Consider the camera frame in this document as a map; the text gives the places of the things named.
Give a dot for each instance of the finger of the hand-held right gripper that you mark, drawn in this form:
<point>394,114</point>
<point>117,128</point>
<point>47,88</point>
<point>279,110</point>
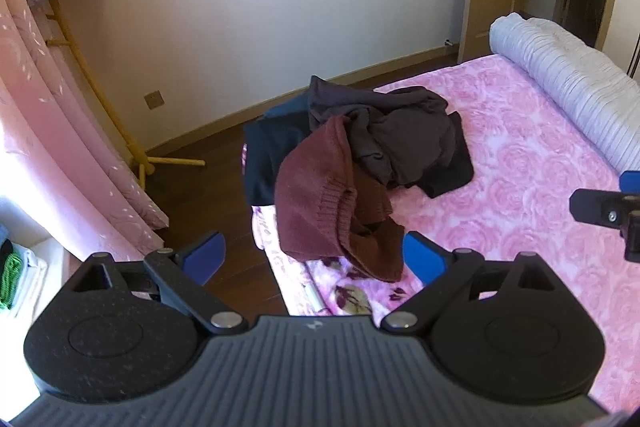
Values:
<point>595,206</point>

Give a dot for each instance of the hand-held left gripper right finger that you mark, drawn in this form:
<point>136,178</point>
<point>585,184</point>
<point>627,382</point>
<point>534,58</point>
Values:
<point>422,259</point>

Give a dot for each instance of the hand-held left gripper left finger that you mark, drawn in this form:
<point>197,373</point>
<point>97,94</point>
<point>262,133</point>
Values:
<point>205,257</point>

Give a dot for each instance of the dark brown garment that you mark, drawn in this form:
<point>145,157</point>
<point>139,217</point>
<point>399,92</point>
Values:
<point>400,137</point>

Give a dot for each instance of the pink rose blanket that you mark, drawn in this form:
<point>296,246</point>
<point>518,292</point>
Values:
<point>525,207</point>

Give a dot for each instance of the navy garment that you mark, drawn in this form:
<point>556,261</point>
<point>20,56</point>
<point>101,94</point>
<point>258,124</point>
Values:
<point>262,157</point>

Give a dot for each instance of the maroon knit sweater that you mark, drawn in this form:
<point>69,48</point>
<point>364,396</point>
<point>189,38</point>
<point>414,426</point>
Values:
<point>310,197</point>

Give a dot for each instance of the rolled white quilt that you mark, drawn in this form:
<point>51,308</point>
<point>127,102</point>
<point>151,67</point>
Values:
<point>575,82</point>

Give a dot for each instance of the wooden coat rack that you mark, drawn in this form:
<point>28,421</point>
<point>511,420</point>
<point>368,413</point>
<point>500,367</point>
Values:
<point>112,117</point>

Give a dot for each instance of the green cloth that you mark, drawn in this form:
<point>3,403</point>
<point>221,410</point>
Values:
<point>11,282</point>

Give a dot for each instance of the pink curtain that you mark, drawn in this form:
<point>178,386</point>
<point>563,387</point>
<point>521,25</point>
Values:
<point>50,132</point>

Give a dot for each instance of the beige wall socket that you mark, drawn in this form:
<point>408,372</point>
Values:
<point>154,100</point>

